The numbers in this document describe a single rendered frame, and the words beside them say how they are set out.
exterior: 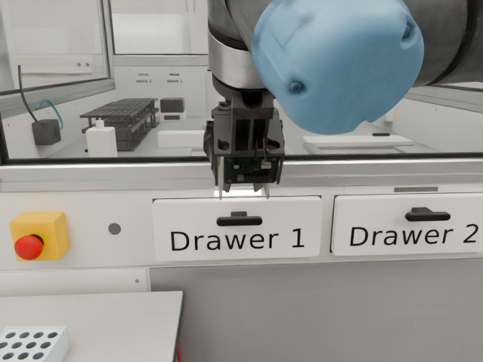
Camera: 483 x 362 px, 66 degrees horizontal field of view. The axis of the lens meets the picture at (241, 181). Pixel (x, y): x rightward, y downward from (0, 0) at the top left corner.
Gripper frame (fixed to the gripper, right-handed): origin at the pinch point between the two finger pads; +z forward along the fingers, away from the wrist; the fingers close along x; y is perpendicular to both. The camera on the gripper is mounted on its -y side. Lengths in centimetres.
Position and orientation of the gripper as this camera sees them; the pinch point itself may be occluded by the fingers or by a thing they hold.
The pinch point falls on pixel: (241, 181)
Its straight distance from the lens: 52.0
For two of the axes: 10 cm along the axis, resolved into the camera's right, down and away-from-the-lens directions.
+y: 0.5, 7.9, -6.1
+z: -0.3, 6.1, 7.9
